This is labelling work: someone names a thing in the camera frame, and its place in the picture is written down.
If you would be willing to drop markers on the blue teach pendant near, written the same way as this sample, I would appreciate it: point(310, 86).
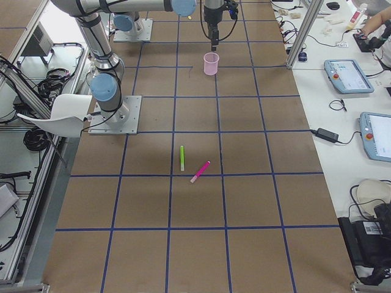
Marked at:
point(375, 132)

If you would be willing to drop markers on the blue teach pendant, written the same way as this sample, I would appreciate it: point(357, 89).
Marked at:
point(347, 77)
point(375, 132)

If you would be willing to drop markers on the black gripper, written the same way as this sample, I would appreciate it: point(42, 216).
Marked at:
point(212, 16)

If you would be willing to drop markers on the pink pen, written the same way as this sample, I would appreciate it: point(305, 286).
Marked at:
point(200, 171)

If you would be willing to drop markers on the person's hand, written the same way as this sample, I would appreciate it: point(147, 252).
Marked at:
point(363, 34)

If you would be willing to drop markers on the green pen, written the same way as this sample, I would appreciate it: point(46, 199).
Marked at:
point(182, 158)

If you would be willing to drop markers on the pink mesh cup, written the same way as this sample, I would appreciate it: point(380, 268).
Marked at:
point(211, 60)

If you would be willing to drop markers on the black power adapter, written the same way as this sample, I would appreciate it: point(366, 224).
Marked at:
point(325, 135)

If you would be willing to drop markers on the blue teach pendant far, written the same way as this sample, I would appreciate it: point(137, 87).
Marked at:
point(347, 77)

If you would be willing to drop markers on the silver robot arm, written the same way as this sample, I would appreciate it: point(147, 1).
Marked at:
point(106, 87)
point(129, 23)

